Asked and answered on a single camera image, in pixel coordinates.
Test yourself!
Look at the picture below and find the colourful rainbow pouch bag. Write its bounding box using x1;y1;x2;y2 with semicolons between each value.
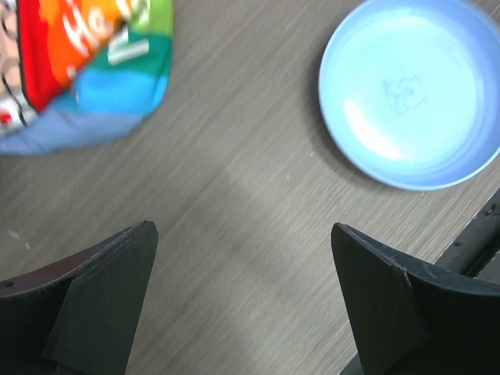
1;0;174;155

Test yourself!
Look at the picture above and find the blue plastic plate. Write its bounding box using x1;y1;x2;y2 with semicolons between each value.
318;1;499;191

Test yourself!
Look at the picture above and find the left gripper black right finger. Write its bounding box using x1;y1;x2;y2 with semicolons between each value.
331;223;499;374

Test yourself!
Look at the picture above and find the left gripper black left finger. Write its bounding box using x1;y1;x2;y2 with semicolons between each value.
1;221;159;374

